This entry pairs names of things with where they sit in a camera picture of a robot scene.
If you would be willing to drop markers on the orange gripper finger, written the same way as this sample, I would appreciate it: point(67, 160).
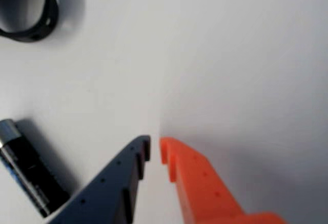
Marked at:
point(205, 190)

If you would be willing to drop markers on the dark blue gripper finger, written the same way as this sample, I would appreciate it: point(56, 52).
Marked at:
point(107, 193)

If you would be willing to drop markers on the black AA battery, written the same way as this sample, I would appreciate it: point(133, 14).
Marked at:
point(28, 167)

